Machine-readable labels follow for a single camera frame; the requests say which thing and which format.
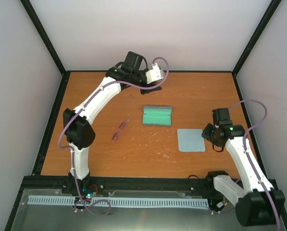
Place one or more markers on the light blue cleaning cloth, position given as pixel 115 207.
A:
pixel 190 140

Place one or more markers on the clear plastic sheet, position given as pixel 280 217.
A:
pixel 64 218

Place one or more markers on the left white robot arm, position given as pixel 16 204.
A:
pixel 77 123

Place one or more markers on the pink translucent sunglasses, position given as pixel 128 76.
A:
pixel 119 130

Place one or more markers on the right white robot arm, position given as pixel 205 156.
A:
pixel 257 202

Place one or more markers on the black enclosure frame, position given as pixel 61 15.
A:
pixel 272 7

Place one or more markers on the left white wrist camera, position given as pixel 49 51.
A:
pixel 155 74

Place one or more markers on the light blue slotted cable duct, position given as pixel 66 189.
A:
pixel 124 202

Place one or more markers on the grey glasses case green lining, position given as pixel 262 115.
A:
pixel 157 115

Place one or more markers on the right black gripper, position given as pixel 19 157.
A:
pixel 205 135

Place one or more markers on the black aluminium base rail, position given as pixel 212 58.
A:
pixel 105 185

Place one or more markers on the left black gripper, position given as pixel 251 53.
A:
pixel 143 91

